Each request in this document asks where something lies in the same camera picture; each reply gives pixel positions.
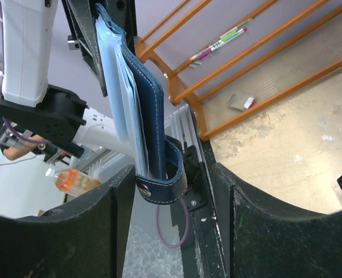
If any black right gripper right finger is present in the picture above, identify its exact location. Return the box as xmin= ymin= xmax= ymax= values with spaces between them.
xmin=210 ymin=163 xmax=342 ymax=277

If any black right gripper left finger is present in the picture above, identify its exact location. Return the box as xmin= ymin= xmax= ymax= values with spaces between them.
xmin=0 ymin=165 xmax=135 ymax=277

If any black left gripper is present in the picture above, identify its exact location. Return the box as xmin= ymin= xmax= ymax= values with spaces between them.
xmin=62 ymin=0 xmax=138 ymax=97

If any blue leather card holder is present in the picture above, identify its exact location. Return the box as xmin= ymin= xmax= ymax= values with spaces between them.
xmin=95 ymin=3 xmax=187 ymax=205

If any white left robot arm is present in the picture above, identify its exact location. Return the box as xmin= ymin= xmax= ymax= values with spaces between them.
xmin=0 ymin=1 xmax=136 ymax=156

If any orange drink bottle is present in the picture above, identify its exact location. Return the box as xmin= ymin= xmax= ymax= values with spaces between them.
xmin=45 ymin=168 xmax=101 ymax=197

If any pink white marker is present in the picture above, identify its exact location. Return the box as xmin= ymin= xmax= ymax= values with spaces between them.
xmin=190 ymin=27 xmax=247 ymax=61

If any orange wooden rack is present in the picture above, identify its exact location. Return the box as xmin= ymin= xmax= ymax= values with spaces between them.
xmin=135 ymin=1 xmax=342 ymax=140

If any small grey box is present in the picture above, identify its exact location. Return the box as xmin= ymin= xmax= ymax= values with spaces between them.
xmin=227 ymin=91 xmax=256 ymax=111

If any green pink marker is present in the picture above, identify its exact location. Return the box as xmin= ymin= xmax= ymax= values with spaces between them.
xmin=209 ymin=17 xmax=253 ymax=47

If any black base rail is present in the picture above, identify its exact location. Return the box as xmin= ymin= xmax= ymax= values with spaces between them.
xmin=180 ymin=141 xmax=230 ymax=277

